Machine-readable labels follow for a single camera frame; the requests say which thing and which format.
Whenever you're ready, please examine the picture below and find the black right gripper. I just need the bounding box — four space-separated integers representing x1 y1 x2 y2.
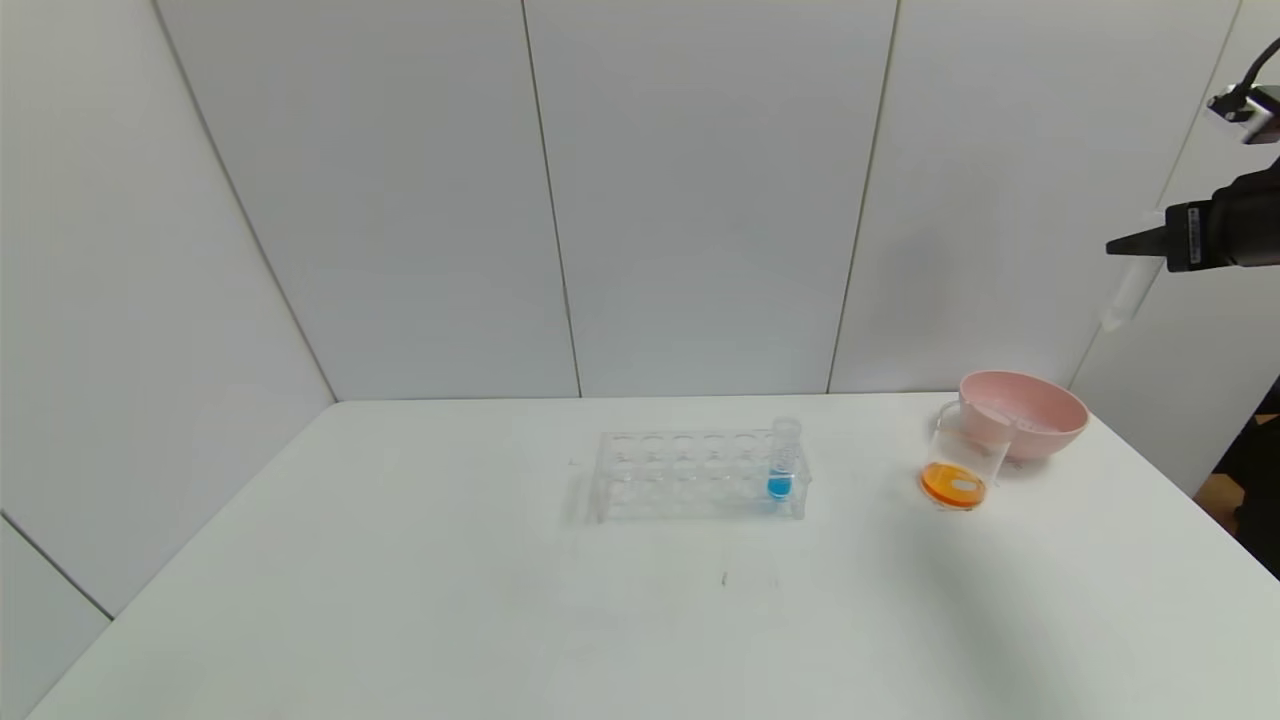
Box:
1105 155 1280 273

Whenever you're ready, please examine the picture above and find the test tube with yellow pigment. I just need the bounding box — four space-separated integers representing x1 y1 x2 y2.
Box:
1098 208 1169 333

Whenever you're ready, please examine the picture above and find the clear glass beaker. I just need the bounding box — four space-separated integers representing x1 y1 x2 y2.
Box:
919 402 1014 514

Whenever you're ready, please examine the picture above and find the test tube with blue pigment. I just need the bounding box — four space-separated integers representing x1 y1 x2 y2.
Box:
767 417 802 503

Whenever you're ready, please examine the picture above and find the clear acrylic test tube rack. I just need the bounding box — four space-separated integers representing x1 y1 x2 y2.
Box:
586 428 812 526

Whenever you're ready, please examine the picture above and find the pink bowl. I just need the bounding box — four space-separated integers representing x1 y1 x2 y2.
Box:
957 370 1091 465

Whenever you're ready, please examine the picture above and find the dark background object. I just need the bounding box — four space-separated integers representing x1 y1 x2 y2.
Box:
1195 375 1280 583

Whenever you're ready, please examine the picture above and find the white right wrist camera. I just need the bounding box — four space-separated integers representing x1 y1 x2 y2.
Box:
1205 84 1280 147

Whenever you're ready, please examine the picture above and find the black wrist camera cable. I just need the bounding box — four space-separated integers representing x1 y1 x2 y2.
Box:
1232 36 1280 103

